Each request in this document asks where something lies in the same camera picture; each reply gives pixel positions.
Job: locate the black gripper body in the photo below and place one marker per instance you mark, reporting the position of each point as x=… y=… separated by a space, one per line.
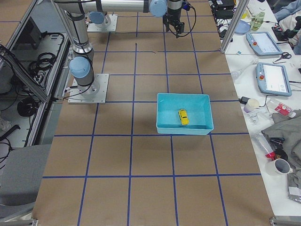
x=173 y=12

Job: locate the yellow beetle toy car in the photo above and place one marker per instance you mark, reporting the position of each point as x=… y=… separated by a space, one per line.
x=183 y=115

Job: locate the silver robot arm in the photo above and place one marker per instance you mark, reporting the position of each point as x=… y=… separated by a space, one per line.
x=76 y=10
x=100 y=19

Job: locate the blue bowl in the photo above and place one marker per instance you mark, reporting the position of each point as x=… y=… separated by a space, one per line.
x=242 y=28

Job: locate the white light bulb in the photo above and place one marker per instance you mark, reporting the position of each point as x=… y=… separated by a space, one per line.
x=236 y=74

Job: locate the teal plastic bin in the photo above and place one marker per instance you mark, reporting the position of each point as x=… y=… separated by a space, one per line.
x=197 y=106

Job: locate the green glass jar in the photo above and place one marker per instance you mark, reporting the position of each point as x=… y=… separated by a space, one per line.
x=257 y=21

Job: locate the upper teach pendant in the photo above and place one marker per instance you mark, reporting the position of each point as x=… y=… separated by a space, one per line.
x=263 y=44

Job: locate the teach pendant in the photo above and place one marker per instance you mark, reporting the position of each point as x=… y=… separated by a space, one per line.
x=263 y=44
x=273 y=79

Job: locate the lower teach pendant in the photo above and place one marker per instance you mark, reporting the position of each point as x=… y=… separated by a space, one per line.
x=273 y=79

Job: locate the plastic bottle red label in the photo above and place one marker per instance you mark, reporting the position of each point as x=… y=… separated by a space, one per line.
x=280 y=107

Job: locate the clear bottle red cap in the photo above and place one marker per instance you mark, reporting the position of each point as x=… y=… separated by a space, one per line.
x=264 y=146

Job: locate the grey cloth pile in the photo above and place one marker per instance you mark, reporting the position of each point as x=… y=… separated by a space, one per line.
x=290 y=130

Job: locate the white mug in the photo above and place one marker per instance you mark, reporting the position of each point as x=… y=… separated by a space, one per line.
x=278 y=167

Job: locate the grey chair seat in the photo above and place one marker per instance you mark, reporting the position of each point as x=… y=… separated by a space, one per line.
x=22 y=175

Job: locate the aluminium frame post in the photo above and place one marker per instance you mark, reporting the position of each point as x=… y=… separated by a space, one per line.
x=242 y=4

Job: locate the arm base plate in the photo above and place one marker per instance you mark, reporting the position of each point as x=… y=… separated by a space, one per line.
x=95 y=94
x=92 y=28

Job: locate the black handled scissors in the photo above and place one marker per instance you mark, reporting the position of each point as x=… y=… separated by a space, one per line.
x=284 y=55

